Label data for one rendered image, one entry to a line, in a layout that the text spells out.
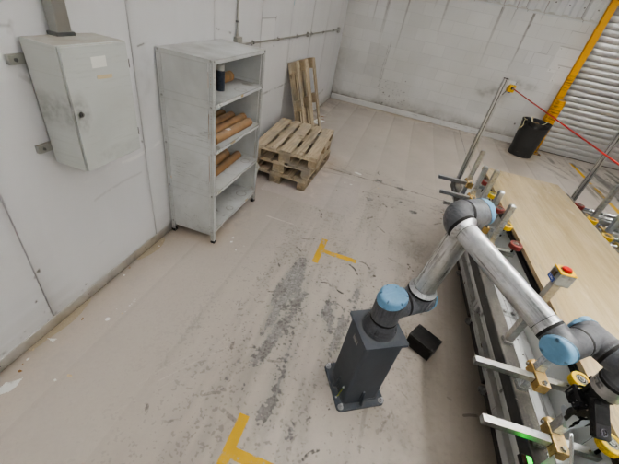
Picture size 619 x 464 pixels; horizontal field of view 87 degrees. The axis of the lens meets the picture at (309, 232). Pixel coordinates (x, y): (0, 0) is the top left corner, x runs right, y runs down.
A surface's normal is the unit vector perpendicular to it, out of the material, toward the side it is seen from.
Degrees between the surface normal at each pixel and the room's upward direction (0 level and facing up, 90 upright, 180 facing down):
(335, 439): 0
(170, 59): 90
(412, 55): 90
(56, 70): 90
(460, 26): 90
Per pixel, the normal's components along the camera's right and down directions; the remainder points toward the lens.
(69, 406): 0.16, -0.80
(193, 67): -0.29, 0.53
